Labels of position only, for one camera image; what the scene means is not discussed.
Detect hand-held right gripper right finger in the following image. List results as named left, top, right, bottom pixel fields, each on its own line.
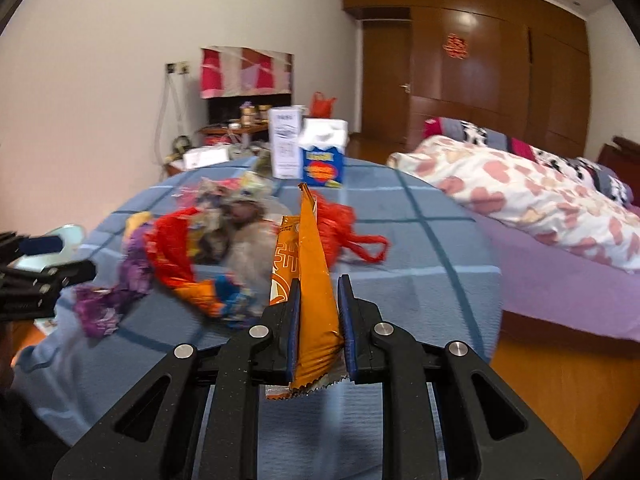
left=337, top=274, right=583, bottom=480

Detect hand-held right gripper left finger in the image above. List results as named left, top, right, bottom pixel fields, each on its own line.
left=52, top=279, right=302, bottom=480

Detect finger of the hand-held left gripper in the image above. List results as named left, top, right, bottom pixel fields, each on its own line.
left=0, top=259, right=97, bottom=320
left=0, top=231, right=65, bottom=262

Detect light blue giraffe basin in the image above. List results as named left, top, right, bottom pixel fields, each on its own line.
left=42, top=225, right=84, bottom=261

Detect red mesh bag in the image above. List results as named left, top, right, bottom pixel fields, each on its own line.
left=314, top=194, right=391, bottom=264

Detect blue orange snack wrapper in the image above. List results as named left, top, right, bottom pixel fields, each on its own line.
left=185, top=272, right=263, bottom=329

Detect blue plaid tablecloth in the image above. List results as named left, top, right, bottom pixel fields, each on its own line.
left=12, top=155, right=503, bottom=480

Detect blue yellow box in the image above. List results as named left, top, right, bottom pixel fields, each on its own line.
left=298, top=118, right=348, bottom=190

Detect white carton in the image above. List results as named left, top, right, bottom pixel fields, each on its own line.
left=268, top=106, right=304, bottom=180

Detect flat white box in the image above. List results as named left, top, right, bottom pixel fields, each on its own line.
left=182, top=147, right=232, bottom=170

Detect purple bed sheet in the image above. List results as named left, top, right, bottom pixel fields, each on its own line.
left=470, top=200, right=640, bottom=347

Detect wooden television cabinet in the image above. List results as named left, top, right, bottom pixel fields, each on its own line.
left=165, top=122, right=273, bottom=177

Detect orange plastic bag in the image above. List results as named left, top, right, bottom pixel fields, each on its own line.
left=310, top=91, right=337, bottom=118

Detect wooden room door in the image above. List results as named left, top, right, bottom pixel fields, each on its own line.
left=361, top=22, right=412, bottom=146

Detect television with pink cloth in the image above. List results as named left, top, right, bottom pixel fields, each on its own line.
left=200, top=47, right=294, bottom=99

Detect cow print patchwork pillow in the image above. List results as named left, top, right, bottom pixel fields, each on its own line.
left=424, top=116, right=640, bottom=207

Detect red wardrobe decoration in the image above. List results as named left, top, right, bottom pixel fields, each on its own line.
left=442, top=33, right=471, bottom=61

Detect wooden bed headboard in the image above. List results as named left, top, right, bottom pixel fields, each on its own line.
left=597, top=135, right=640, bottom=173

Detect wooden wardrobe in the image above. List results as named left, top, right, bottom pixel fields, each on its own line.
left=342, top=0, right=591, bottom=153

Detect braided brown cloth rope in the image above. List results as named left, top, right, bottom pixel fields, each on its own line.
left=222, top=200, right=282, bottom=311

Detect hanging cables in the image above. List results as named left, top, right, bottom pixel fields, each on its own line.
left=152, top=72, right=184, bottom=161

